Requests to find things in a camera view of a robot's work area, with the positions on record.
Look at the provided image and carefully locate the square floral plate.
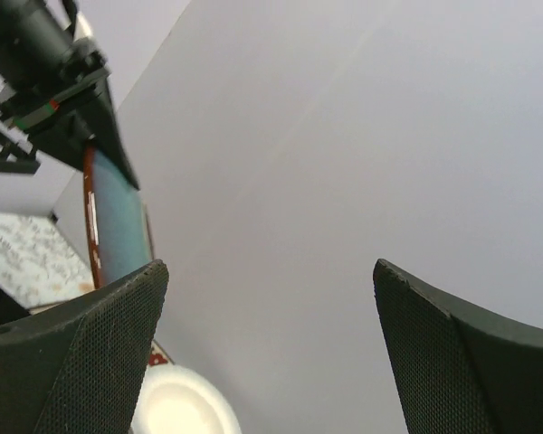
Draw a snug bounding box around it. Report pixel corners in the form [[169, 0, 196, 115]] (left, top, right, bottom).
[[148, 341, 174, 367]]

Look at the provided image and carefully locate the large dark teal plate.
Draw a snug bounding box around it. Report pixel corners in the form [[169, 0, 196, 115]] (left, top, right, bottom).
[[83, 146, 155, 288]]

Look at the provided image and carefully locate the white bowl plate rear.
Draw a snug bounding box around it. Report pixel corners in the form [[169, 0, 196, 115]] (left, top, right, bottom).
[[130, 364, 242, 434]]

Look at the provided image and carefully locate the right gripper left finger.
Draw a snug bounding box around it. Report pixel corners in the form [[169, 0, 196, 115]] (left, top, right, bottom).
[[0, 260, 169, 433]]

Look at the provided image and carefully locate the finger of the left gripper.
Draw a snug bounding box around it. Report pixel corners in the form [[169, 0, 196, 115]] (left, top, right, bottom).
[[29, 78, 139, 188]]

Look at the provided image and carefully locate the black wire dish rack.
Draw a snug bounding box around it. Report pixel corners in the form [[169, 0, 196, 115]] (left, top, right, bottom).
[[0, 129, 41, 175]]

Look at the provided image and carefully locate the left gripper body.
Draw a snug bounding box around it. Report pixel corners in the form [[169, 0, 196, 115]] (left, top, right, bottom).
[[0, 1, 113, 134]]

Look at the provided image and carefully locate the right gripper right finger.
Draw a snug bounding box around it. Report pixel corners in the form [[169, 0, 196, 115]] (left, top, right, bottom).
[[373, 259, 543, 433]]

